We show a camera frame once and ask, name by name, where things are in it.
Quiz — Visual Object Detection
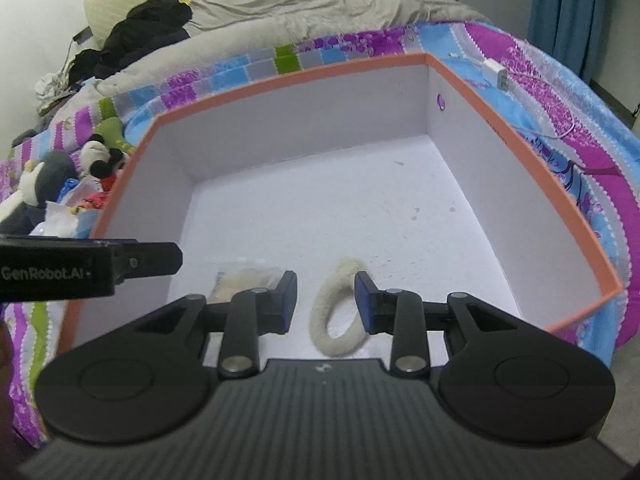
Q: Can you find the grey white penguin plush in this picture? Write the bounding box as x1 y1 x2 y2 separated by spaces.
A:
0 150 78 236

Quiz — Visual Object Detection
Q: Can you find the white crumpled cloth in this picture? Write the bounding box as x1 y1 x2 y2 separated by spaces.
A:
34 72 68 101

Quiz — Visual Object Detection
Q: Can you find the white charging cable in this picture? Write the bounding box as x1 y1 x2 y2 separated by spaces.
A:
447 51 583 141

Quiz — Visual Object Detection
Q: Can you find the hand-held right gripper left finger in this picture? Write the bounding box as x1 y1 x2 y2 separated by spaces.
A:
132 270 298 380

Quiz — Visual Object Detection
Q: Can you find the grey blanket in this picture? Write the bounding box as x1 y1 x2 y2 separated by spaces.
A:
95 0 493 98

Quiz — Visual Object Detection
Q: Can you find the cream rope loop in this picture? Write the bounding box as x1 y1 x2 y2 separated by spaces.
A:
309 256 373 358

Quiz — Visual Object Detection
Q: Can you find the green long plush toy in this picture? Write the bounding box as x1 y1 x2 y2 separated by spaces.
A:
95 116 137 156

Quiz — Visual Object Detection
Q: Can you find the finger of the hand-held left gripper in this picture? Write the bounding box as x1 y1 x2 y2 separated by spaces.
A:
117 242 183 285

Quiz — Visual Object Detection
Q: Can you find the clear bag with beige item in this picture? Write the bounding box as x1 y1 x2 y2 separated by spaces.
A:
207 269 286 306

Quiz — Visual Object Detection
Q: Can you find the striped purple blue bedsheet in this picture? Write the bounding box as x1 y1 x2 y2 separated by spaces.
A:
0 20 640 453

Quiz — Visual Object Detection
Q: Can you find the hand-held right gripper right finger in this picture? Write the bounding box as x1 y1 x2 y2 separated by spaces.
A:
354 270 516 378

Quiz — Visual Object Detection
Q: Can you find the orange cardboard box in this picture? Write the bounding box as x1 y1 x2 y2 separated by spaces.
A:
59 51 623 356

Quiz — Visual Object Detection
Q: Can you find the crumpled clear plastic wrap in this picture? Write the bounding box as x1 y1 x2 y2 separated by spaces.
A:
30 200 96 238

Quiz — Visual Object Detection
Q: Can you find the small panda plush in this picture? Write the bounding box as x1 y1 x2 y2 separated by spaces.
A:
80 132 132 181

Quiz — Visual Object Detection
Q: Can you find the blue curtain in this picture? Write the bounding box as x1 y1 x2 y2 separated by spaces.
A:
527 0 621 81

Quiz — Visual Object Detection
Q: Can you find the black clothes pile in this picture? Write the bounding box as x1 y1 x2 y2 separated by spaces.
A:
67 0 193 86

